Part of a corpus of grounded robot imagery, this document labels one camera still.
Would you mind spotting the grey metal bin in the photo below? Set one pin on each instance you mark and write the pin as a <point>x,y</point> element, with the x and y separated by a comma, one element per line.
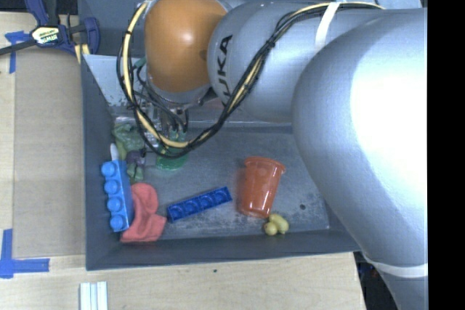
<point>218,250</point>

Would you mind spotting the white plastic piece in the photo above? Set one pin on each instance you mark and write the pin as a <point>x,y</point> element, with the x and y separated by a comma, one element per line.
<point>115,151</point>

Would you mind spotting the red cloth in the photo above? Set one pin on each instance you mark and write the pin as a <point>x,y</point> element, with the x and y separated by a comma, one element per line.
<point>145,218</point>

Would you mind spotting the green translucent cup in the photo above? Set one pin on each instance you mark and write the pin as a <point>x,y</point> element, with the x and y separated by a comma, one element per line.
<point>172,162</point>

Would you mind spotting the yellow-green toy fruit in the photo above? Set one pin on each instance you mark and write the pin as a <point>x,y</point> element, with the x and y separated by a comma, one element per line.
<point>277,225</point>

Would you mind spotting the green toy figure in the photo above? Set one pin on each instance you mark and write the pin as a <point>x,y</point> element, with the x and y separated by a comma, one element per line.
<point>127,138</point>

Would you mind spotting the pale wood board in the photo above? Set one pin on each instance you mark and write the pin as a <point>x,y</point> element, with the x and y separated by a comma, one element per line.
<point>47,156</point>

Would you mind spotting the orange plastic cup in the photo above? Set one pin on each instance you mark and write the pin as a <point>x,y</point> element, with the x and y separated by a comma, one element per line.
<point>258,188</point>

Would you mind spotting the dark blue flat toy brick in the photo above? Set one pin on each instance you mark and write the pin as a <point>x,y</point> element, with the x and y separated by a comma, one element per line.
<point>200,204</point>

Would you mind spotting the light blue toy brick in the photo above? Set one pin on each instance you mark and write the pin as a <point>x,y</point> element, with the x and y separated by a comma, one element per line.
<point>117,196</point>

